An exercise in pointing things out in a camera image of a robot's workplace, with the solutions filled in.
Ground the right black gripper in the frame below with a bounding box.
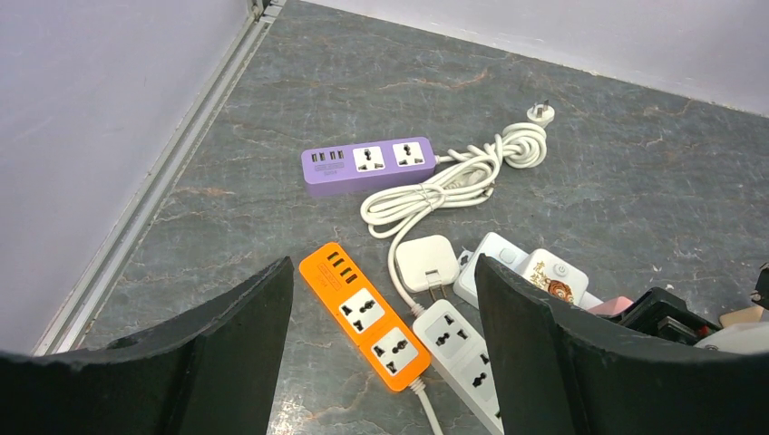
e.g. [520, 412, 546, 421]
[615, 287, 720, 345]

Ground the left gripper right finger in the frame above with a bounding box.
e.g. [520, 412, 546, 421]
[475, 256, 768, 434]

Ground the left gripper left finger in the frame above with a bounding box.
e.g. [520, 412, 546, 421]
[1, 258, 294, 434]

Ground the pink cube socket adapter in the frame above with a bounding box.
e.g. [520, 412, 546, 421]
[588, 296, 634, 316]

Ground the white tiger cube adapter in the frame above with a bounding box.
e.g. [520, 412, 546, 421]
[516, 248, 589, 305]

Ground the long white colourful power strip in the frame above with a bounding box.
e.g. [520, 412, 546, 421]
[453, 231, 605, 311]

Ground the tan cube socket adapter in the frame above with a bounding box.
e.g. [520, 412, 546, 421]
[719, 305, 767, 328]

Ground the small white power strip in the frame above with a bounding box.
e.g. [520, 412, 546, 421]
[412, 299, 504, 435]

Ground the orange power strip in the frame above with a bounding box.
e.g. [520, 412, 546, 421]
[299, 242, 431, 392]

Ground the white flat charger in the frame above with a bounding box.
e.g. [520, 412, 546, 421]
[394, 235, 460, 293]

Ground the purple power strip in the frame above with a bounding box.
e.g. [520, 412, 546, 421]
[300, 137, 438, 197]

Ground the purple strip white cable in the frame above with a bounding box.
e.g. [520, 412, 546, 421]
[359, 99, 557, 310]

